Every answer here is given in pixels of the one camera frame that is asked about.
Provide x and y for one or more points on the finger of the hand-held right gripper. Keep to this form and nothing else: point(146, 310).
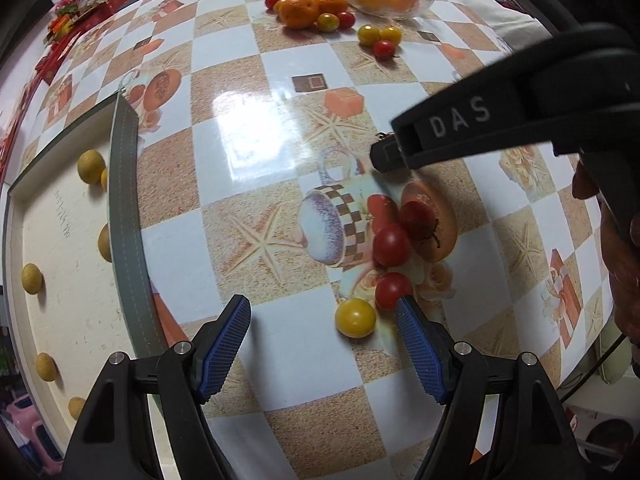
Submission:
point(385, 155)
point(460, 120)

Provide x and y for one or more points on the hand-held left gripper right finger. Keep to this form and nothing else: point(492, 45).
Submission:
point(417, 355)

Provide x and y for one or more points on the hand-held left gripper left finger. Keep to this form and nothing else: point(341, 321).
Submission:
point(225, 345)

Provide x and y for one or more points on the red cherry tomato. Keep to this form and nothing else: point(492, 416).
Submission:
point(272, 1)
point(391, 244)
point(346, 19)
point(383, 49)
point(392, 290)
point(417, 217)

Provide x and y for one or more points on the yellow cherry tomato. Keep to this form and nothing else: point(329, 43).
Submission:
point(368, 34)
point(355, 317)
point(327, 22)
point(390, 34)

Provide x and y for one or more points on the scattered tan round fruits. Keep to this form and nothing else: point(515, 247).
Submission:
point(91, 165)

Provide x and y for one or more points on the person's right hand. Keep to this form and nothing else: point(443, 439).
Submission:
point(622, 280)

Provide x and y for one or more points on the checkered printed tablecloth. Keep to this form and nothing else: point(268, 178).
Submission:
point(240, 110)

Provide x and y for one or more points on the tangerine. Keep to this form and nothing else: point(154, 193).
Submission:
point(298, 11)
point(331, 4)

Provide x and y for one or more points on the white printed box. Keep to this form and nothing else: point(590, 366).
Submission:
point(580, 425)

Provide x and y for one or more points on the white box with grey rim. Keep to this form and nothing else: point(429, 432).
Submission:
point(65, 260)

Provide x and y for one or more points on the green chair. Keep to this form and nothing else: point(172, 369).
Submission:
point(617, 365)

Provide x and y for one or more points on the pink toy car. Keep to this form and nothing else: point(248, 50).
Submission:
point(25, 425)

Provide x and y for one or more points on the flat red gift box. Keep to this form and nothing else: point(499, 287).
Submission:
point(50, 62)

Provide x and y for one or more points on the colourful snack packets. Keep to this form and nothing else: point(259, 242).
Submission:
point(80, 2)

